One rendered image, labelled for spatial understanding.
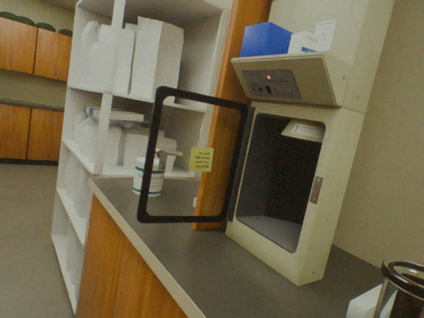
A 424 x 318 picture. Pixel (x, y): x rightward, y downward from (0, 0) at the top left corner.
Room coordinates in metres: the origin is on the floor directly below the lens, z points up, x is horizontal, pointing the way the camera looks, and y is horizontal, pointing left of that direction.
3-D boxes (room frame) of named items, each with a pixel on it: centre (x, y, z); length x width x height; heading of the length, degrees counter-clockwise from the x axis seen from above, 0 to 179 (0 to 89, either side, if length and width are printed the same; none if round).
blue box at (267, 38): (0.88, -0.09, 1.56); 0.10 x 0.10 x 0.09; 36
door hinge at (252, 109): (0.96, -0.09, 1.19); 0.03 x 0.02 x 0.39; 36
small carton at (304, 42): (0.77, -0.17, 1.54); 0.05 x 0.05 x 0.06; 24
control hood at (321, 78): (0.81, -0.14, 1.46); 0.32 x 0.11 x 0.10; 36
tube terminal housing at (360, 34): (0.92, -0.29, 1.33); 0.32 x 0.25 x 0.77; 36
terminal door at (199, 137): (0.89, 0.05, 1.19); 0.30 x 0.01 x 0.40; 119
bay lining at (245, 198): (0.92, -0.28, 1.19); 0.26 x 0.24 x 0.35; 36
